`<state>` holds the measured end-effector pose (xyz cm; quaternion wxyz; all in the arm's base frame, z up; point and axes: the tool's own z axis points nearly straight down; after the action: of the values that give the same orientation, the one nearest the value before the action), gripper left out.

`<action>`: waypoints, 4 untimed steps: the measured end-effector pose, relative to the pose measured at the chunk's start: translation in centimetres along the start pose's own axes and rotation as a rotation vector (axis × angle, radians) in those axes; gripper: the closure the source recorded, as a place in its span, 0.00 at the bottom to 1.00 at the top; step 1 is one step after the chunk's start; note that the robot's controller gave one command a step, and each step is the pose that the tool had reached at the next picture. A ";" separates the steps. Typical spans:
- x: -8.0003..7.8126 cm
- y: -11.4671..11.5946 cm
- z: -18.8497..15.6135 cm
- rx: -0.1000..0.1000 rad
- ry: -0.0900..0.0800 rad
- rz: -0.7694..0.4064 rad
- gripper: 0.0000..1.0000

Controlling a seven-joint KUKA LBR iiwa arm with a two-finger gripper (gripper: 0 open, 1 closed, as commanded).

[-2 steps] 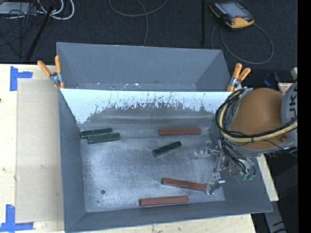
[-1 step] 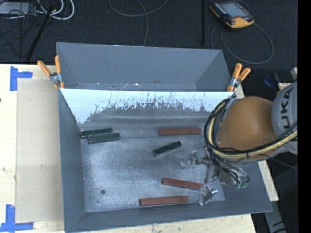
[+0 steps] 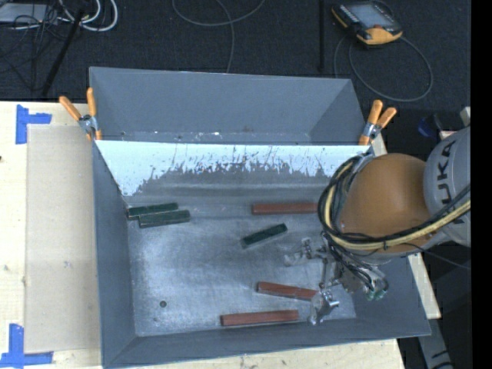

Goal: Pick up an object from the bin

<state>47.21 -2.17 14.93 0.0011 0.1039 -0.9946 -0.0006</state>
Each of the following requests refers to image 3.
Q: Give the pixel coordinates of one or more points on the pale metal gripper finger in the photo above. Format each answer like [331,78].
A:
[303,253]
[322,306]

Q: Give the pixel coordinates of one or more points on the red-brown flat block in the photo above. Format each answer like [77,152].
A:
[286,290]
[284,208]
[259,317]

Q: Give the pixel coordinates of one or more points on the dark green flat block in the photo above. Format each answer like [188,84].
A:
[151,209]
[264,235]
[165,218]

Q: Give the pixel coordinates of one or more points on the grey metal bin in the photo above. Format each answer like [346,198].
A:
[215,267]

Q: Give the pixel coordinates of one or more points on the pale flat board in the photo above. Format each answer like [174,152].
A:
[57,244]

